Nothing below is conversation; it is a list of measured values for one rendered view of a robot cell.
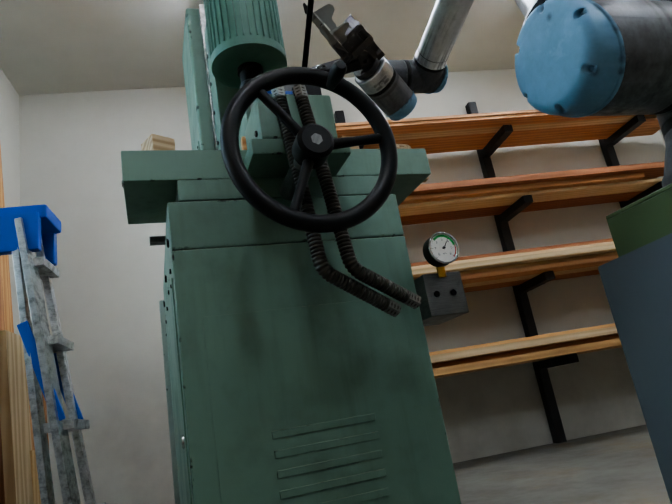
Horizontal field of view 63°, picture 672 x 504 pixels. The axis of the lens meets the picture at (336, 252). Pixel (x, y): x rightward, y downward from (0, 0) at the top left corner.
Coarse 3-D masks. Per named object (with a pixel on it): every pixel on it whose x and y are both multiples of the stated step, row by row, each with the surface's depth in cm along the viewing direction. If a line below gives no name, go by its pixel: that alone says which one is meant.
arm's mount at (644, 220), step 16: (656, 192) 76; (624, 208) 82; (640, 208) 79; (656, 208) 76; (608, 224) 86; (624, 224) 83; (640, 224) 79; (656, 224) 76; (624, 240) 83; (640, 240) 80
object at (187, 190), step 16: (352, 176) 109; (368, 176) 110; (176, 192) 101; (192, 192) 98; (208, 192) 99; (224, 192) 100; (272, 192) 102; (320, 192) 106; (336, 192) 107; (352, 192) 108; (368, 192) 109
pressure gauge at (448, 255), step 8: (440, 232) 103; (432, 240) 102; (440, 240) 103; (448, 240) 103; (424, 248) 103; (432, 248) 102; (440, 248) 102; (448, 248) 103; (456, 248) 103; (424, 256) 103; (432, 256) 101; (440, 256) 102; (448, 256) 102; (456, 256) 102; (432, 264) 103; (440, 264) 102; (440, 272) 103
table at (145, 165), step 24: (264, 144) 94; (144, 168) 97; (168, 168) 98; (192, 168) 99; (216, 168) 101; (264, 168) 99; (288, 168) 101; (336, 168) 104; (360, 168) 110; (408, 168) 113; (144, 192) 100; (168, 192) 102; (408, 192) 123; (144, 216) 111
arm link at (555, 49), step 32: (544, 0) 75; (576, 0) 68; (608, 0) 69; (640, 0) 70; (544, 32) 72; (576, 32) 67; (608, 32) 66; (640, 32) 68; (544, 64) 73; (576, 64) 68; (608, 64) 67; (640, 64) 68; (544, 96) 74; (576, 96) 70; (608, 96) 70; (640, 96) 72
